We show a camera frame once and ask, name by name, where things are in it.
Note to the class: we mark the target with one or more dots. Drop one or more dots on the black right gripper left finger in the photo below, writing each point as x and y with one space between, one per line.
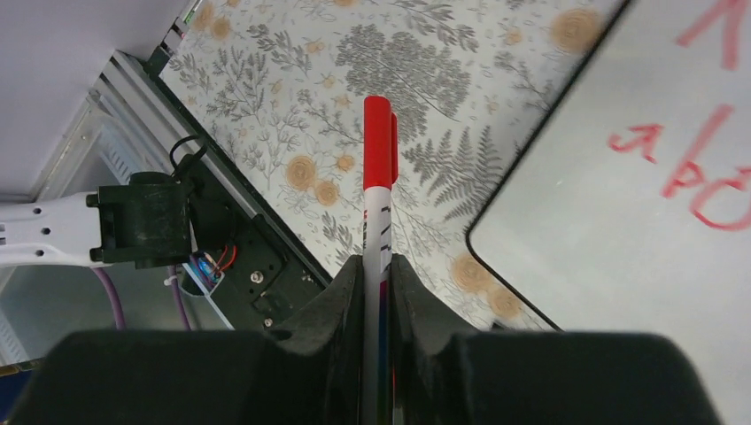
319 354

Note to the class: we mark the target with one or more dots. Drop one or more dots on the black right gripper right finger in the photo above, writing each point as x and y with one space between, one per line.
427 370

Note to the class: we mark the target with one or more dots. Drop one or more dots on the red whiteboard marker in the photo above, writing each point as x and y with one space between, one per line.
376 259

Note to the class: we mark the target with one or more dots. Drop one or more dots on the red marker cap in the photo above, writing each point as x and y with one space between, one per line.
380 140

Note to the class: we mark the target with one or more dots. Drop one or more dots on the white black-framed whiteboard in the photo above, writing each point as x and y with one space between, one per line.
629 209

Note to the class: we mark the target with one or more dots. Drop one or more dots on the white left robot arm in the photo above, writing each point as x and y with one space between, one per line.
145 222

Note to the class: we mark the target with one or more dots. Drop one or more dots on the floral table mat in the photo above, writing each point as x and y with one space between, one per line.
280 86

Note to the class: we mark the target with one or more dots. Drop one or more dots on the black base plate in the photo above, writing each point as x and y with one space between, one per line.
268 274

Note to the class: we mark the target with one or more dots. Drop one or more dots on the white cable duct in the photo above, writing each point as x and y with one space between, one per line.
208 314

